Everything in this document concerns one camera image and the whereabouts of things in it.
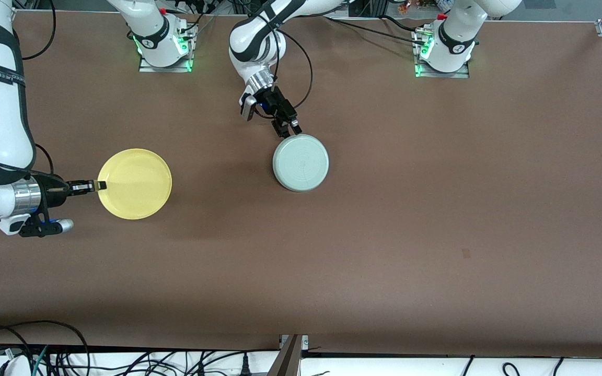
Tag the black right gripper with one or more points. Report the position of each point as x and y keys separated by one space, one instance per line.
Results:
x=53 y=191

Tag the black power plug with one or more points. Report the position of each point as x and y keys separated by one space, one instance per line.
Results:
x=245 y=365

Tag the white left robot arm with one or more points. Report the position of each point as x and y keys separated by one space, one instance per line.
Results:
x=455 y=36

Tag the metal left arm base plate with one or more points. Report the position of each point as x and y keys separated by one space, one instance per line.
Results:
x=463 y=74

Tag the small metal bracket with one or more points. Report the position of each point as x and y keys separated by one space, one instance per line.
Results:
x=305 y=342

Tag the yellow plastic plate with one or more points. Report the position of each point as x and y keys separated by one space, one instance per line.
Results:
x=136 y=183

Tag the aluminium profile beam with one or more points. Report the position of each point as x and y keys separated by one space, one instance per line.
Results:
x=286 y=360

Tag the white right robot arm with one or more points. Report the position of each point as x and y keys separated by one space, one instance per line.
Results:
x=3 y=104

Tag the brown table cover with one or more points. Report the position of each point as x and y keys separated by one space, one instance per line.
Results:
x=384 y=235

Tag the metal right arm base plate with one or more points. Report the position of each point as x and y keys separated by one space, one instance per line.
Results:
x=147 y=68

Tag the colourful small toy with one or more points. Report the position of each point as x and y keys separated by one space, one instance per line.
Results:
x=411 y=6

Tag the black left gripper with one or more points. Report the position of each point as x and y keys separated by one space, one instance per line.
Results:
x=274 y=101

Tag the white power adapter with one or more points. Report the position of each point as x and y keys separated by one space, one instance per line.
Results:
x=16 y=365

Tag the pale green plastic plate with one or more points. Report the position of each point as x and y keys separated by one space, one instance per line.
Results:
x=301 y=163

